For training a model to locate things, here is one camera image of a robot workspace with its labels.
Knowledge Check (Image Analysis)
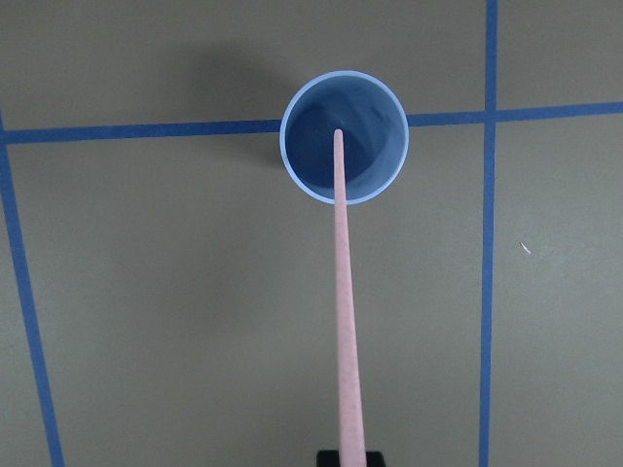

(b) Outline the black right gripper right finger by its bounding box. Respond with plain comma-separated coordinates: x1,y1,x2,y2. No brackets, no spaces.
366,450,385,467

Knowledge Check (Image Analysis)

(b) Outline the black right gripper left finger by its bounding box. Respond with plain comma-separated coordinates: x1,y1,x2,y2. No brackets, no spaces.
316,449,341,467

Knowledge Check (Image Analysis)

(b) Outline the pink chopstick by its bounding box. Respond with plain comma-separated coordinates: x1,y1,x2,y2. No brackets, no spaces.
334,129,367,466

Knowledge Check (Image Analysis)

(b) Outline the light blue plastic cup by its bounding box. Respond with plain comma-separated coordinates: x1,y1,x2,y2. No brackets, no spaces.
279,70,410,205

